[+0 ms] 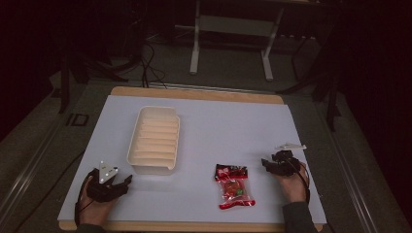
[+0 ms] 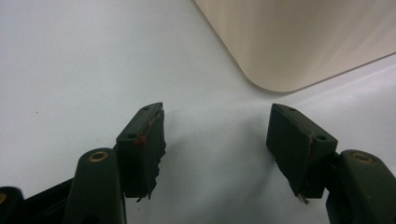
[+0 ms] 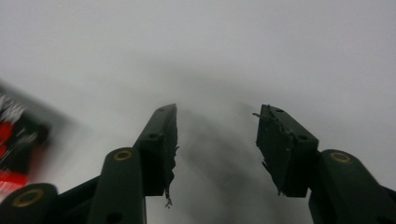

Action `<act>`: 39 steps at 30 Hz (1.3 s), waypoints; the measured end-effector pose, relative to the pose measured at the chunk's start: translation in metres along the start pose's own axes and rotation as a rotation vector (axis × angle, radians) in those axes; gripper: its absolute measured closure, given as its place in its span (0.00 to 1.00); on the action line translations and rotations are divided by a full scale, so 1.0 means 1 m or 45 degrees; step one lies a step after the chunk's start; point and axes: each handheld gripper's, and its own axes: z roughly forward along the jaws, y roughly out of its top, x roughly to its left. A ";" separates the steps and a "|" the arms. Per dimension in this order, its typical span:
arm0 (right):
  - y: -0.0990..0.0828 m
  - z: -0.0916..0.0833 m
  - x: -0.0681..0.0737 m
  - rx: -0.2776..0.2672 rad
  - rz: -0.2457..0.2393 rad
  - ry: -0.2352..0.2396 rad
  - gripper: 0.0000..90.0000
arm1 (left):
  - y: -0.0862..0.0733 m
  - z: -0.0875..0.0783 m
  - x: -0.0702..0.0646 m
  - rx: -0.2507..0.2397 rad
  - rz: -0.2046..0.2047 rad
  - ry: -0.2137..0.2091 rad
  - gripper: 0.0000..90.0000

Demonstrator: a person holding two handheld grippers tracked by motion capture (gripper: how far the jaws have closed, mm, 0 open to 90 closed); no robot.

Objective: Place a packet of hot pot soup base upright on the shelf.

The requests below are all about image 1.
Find cream ribbed plastic tray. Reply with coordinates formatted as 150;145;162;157
126;105;182;177

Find dark floor socket plate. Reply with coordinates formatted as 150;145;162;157
65;113;90;127

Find black floor cables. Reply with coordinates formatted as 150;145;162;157
139;41;169;89

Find metal floor rail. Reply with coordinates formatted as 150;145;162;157
0;122;67;221
315;100;380;233

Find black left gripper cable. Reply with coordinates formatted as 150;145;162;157
74;168;98;227

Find wooden table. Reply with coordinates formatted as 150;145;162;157
57;85;325;233

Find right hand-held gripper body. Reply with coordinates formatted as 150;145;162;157
271;143;308;178

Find black stand legs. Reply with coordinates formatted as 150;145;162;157
57;38;144;115
276;28;343;133

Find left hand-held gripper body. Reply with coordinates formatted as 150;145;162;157
86;160;120;204

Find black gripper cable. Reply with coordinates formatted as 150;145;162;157
290;158;312;205
74;168;98;227

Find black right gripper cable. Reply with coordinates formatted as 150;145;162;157
290;158;312;205

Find person's left hand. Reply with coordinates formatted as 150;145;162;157
78;170;119;226

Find white metal desk frame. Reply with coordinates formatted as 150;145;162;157
189;0;287;83

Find white table mat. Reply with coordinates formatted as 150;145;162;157
56;94;327;225

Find red clear snack packet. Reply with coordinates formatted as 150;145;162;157
214;163;257;211

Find person's right hand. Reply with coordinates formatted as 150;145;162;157
274;160;309;204

